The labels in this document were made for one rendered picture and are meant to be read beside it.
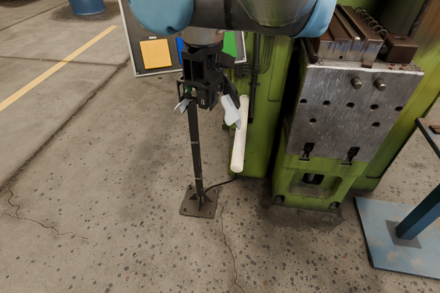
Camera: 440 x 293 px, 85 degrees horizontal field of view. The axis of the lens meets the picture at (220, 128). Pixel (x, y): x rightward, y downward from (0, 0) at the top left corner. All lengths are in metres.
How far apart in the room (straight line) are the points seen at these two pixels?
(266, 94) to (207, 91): 0.76
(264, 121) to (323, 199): 0.55
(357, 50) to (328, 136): 0.36
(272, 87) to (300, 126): 0.24
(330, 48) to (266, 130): 0.57
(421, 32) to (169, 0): 1.05
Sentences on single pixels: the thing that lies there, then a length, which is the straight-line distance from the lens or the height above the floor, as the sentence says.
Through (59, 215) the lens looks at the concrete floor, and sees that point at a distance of 1.75.
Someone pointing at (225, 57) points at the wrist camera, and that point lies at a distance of 0.51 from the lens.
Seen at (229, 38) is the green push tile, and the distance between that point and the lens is 0.77.
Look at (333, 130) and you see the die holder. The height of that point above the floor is 0.64.
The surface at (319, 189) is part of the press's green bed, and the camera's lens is 1.49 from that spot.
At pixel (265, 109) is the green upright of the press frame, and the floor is 0.57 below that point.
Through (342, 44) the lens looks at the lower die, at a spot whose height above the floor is 0.97.
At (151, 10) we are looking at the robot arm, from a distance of 0.30.
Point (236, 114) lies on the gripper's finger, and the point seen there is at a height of 0.98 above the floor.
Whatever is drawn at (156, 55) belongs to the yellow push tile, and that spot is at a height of 1.01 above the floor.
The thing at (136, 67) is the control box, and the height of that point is 0.98.
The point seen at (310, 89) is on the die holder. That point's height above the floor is 0.82.
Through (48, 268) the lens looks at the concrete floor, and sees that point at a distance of 1.61.
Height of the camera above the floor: 1.30
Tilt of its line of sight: 41 degrees down
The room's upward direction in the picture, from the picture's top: straight up
